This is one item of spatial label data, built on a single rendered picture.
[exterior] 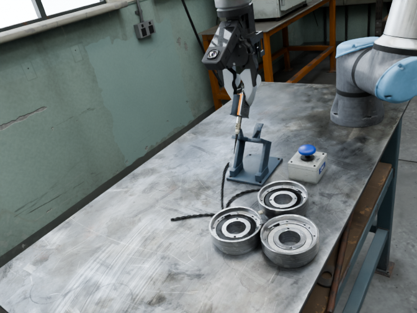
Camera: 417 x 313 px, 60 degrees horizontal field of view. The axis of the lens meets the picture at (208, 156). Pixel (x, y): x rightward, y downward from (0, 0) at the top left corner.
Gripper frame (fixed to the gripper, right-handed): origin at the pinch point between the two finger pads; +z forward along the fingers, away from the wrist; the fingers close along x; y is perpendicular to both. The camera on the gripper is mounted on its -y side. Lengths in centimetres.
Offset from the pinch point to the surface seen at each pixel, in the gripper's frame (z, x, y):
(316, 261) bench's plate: 19.9, -23.9, -21.8
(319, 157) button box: 15.4, -15.8, 5.3
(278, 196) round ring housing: 17.5, -11.5, -9.3
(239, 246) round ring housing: 17.2, -11.0, -26.3
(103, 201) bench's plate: 20.1, 31.4, -23.0
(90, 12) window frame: -13, 135, 77
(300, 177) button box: 18.8, -12.6, 0.8
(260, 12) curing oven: 15, 89, 193
